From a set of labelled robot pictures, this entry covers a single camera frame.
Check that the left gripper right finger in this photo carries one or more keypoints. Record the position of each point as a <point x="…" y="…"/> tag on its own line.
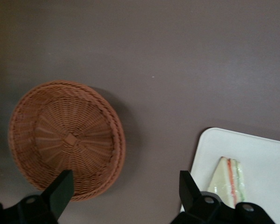
<point x="191" y="196"/>

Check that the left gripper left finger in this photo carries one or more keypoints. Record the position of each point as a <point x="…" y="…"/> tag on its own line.
<point x="58" y="196"/>

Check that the triangle sandwich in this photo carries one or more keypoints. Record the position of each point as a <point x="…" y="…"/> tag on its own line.
<point x="224" y="179"/>

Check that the round brown wicker basket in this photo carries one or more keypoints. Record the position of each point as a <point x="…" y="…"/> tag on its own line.
<point x="60" y="130"/>

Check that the beige plastic tray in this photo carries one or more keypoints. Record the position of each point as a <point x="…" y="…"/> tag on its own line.
<point x="259" y="158"/>

